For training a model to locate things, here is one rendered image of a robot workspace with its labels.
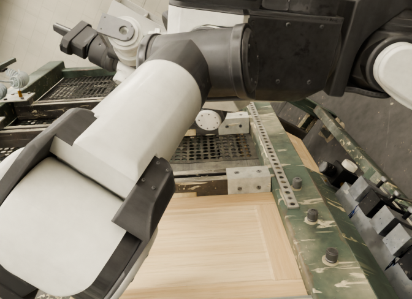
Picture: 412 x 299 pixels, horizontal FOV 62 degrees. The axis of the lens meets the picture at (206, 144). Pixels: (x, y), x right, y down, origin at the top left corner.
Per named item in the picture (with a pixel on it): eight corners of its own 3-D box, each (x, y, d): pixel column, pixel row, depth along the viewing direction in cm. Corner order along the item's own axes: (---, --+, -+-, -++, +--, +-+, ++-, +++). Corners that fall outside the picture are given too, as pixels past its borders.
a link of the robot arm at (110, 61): (119, 48, 105) (152, 65, 104) (101, 78, 103) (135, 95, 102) (111, 29, 93) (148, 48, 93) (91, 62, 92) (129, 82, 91)
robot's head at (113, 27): (149, 36, 70) (113, 24, 70) (146, 19, 62) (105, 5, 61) (140, 65, 70) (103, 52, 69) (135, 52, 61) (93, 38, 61)
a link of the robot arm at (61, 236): (97, 279, 43) (70, 353, 24) (24, 236, 42) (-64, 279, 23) (144, 206, 45) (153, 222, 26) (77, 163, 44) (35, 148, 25)
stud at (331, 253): (338, 264, 72) (340, 253, 70) (327, 264, 71) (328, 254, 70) (334, 255, 74) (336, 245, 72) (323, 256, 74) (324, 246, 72)
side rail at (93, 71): (228, 76, 233) (227, 60, 228) (65, 86, 232) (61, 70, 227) (227, 73, 240) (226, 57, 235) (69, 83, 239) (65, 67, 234)
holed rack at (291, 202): (299, 208, 88) (299, 206, 88) (287, 209, 88) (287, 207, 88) (233, 57, 235) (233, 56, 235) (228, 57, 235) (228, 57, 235)
